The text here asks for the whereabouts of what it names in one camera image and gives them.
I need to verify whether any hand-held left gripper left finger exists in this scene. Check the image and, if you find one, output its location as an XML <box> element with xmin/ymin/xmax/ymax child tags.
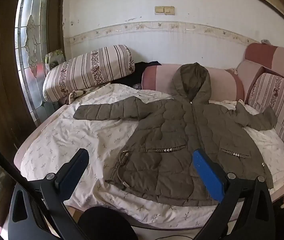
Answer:
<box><xmin>8</xmin><ymin>148</ymin><xmax>90</xmax><ymax>240</ymax></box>

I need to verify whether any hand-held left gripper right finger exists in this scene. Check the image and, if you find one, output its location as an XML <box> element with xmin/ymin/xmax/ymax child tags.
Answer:
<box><xmin>191</xmin><ymin>149</ymin><xmax>276</xmax><ymax>240</ymax></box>

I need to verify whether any olive green hooded puffer jacket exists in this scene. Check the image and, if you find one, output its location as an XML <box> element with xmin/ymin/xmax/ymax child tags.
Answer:
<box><xmin>73</xmin><ymin>62</ymin><xmax>279</xmax><ymax>207</ymax></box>

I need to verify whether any white floral blanket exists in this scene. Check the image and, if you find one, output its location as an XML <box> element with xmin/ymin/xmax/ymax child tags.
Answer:
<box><xmin>14</xmin><ymin>82</ymin><xmax>284</xmax><ymax>227</ymax></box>

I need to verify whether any person's dark trouser leg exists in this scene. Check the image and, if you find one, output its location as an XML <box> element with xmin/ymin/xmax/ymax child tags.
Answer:
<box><xmin>78</xmin><ymin>206</ymin><xmax>139</xmax><ymax>240</ymax></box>

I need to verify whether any striped floral back cushion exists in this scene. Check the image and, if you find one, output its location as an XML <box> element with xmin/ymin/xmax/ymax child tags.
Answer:
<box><xmin>248</xmin><ymin>72</ymin><xmax>284</xmax><ymax>155</ymax></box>

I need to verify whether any pink bolster cushion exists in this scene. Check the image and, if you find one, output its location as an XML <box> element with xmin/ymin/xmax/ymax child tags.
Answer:
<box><xmin>142</xmin><ymin>64</ymin><xmax>245</xmax><ymax>100</ymax></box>

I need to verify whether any striped floral pillow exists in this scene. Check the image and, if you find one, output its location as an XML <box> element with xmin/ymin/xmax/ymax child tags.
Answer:
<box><xmin>43</xmin><ymin>44</ymin><xmax>135</xmax><ymax>103</ymax></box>

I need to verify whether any pink backrest cushion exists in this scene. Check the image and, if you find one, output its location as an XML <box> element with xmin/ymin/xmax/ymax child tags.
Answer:
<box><xmin>236</xmin><ymin>42</ymin><xmax>284</xmax><ymax>100</ymax></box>

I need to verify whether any floral patterned bag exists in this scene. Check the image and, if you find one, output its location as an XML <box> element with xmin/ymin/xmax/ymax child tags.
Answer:
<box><xmin>45</xmin><ymin>50</ymin><xmax>65</xmax><ymax>71</ymax></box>

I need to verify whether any black cloth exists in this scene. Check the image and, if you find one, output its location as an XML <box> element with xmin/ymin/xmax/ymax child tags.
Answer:
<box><xmin>114</xmin><ymin>60</ymin><xmax>162</xmax><ymax>89</ymax></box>

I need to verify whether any stained glass door panel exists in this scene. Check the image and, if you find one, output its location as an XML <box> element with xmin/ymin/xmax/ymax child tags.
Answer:
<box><xmin>14</xmin><ymin>0</ymin><xmax>65</xmax><ymax>128</ymax></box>

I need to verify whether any black cable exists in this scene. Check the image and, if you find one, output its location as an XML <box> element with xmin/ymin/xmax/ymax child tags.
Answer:
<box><xmin>0</xmin><ymin>130</ymin><xmax>30</xmax><ymax>184</ymax></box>

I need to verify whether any beige wall switch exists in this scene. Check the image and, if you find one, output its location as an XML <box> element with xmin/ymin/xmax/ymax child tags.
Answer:
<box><xmin>154</xmin><ymin>6</ymin><xmax>175</xmax><ymax>15</ymax></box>

